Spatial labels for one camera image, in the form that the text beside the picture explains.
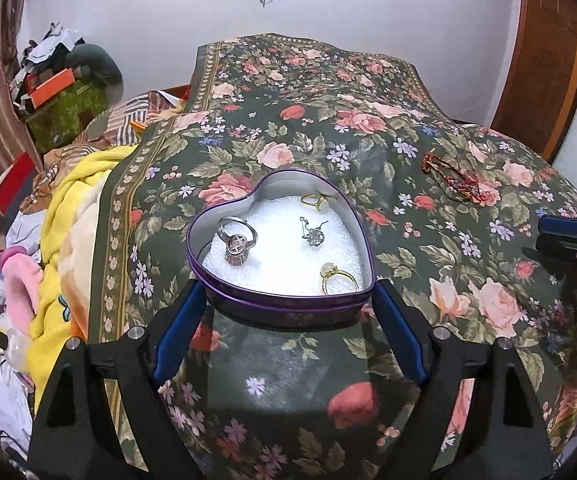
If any pile of clothes and papers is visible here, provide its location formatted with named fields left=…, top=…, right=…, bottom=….
left=7, top=22, right=87, bottom=111

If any red beaded bracelet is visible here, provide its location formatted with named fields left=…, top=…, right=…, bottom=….
left=421, top=151, right=490, bottom=207

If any dark floral blanket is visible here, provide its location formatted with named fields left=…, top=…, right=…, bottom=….
left=87, top=33, right=577, bottom=480

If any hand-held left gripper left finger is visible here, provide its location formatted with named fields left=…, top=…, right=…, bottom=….
left=28, top=280, right=209, bottom=480

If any gold ring with white pearl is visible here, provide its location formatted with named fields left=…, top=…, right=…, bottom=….
left=318, top=261, right=361, bottom=295

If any wooden door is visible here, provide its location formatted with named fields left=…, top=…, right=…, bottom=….
left=491, top=0, right=577, bottom=164

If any silver ring with large stone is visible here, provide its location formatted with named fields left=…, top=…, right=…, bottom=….
left=217, top=216, right=260, bottom=266

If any plain gold ring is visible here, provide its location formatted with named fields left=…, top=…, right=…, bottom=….
left=301, top=192, right=333, bottom=212

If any purple heart-shaped tin box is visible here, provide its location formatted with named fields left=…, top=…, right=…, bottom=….
left=186, top=168, right=376, bottom=331

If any green patterned box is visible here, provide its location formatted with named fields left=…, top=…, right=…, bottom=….
left=22, top=80, right=110, bottom=154

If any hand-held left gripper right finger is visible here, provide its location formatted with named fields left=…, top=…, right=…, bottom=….
left=371, top=278, right=557, bottom=480

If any orange box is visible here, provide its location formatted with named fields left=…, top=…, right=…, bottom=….
left=25, top=68, right=76, bottom=109

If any silver pendant earring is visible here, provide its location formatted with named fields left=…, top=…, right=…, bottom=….
left=298, top=215, right=330, bottom=249

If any red cardboard box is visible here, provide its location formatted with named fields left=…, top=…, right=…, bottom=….
left=0, top=152, right=38, bottom=217

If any striped brown blanket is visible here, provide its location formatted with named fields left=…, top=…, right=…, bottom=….
left=32, top=89, right=190, bottom=202

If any yellow fleece blanket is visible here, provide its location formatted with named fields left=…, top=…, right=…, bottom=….
left=25, top=144, right=140, bottom=387

